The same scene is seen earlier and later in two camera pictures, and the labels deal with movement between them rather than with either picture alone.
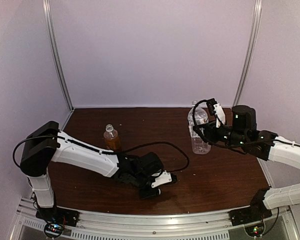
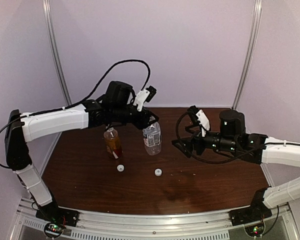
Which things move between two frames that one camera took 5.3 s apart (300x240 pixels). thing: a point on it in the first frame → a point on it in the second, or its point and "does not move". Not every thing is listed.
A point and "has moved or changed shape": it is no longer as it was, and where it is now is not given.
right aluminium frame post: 253,42 does not move
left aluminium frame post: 47,13 does not move
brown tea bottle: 112,141 does not move
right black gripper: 209,128 → 195,138
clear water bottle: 200,146 has moved or changed shape
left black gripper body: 144,194 → 140,123
